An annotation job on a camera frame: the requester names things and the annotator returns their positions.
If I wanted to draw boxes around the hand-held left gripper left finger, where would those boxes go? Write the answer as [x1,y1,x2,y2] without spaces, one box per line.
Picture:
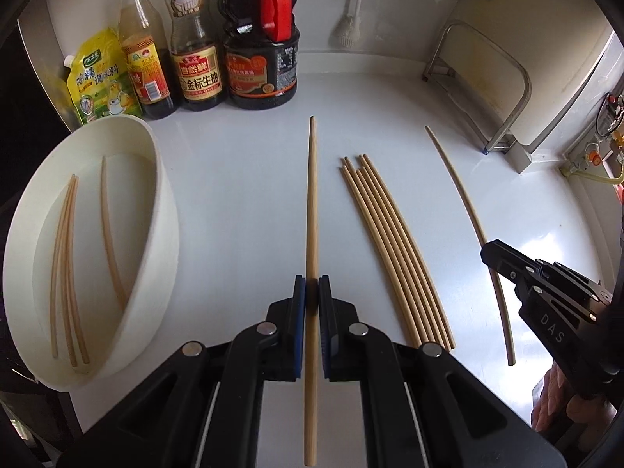
[58,275,307,468]

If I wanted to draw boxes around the yellow gas hose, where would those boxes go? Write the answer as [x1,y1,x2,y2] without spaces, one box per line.
[560,156,624,187]

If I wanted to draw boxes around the three chopsticks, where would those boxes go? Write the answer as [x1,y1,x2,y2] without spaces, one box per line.
[50,174,78,359]

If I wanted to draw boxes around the small amber vinegar bottle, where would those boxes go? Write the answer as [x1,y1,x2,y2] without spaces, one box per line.
[117,0,177,120]

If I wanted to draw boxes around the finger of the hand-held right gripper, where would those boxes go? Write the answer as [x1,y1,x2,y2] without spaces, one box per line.
[493,240,612,305]
[480,243,598,325]

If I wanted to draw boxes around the large red-handled soy sauce bottle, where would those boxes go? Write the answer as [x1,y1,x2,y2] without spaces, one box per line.
[218,0,300,110]

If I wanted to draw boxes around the white long-handled dish brush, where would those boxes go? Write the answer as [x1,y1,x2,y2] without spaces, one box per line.
[329,0,369,50]

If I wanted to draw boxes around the white round plastic basin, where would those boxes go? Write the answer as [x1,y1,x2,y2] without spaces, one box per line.
[2,116,180,392]

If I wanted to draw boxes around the yellow-capped soy sauce bottle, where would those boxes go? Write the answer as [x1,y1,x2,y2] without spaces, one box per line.
[163,0,226,112]

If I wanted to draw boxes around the person's right hand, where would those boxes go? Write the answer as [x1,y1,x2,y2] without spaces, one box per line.
[530,365,624,449]

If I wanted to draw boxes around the metal cutting board rack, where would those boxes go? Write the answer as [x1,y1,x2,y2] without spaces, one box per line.
[422,19,531,154]

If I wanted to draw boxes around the single wooden chopstick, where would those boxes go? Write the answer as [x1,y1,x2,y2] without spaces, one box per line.
[99,156,128,309]
[425,126,516,366]
[61,175,80,368]
[303,116,320,466]
[66,178,91,365]

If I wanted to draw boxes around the yellow seasoning pouch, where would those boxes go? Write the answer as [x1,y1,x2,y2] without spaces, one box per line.
[63,28,142,128]

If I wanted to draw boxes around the gas valve with orange knob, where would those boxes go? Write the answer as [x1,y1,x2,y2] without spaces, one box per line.
[560,92,624,176]

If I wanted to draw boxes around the cream cutting board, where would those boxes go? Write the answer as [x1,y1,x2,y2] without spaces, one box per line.
[458,0,617,174]

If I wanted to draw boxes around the pile of wooden chopsticks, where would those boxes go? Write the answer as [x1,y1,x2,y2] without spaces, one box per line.
[339,153,455,352]

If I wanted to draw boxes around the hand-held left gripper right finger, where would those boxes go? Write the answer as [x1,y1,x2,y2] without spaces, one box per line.
[318,275,566,468]

